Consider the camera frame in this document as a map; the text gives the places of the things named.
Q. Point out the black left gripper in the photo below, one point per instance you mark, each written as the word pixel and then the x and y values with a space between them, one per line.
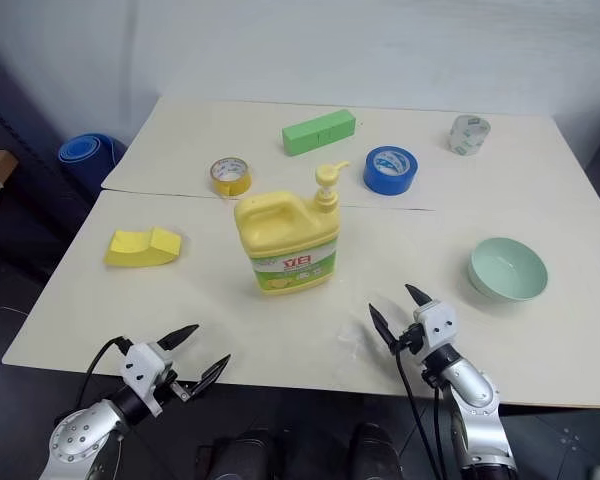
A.
pixel 172 387

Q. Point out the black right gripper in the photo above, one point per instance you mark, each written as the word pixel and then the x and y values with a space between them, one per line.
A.
pixel 412 339

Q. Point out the light green bowl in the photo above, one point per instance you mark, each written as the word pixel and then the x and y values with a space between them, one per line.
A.
pixel 510 272

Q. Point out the yellow detergent pump bottle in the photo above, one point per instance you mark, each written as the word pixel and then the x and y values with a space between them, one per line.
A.
pixel 285 240

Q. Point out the dark rounded shape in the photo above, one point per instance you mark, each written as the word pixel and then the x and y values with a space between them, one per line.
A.
pixel 242 457

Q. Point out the yellow curved foam block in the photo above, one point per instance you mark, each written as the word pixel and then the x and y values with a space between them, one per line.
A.
pixel 140 247

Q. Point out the blue tape roll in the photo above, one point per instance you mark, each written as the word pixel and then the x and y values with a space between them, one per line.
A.
pixel 387 182

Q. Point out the yellow tape roll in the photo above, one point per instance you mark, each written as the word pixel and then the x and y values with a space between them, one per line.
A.
pixel 230 188

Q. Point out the clear tape roll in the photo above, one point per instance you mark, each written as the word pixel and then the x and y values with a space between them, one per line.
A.
pixel 467 135

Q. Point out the green foam block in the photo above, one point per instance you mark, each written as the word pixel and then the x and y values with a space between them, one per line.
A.
pixel 315 135

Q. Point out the blue rolled mat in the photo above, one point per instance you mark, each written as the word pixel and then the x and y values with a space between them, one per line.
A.
pixel 87 150

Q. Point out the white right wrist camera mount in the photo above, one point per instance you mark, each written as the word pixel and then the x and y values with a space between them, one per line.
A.
pixel 437 320

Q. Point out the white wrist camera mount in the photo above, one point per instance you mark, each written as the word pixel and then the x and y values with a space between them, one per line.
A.
pixel 437 320
pixel 142 367

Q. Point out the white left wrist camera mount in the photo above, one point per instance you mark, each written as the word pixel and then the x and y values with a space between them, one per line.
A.
pixel 142 367

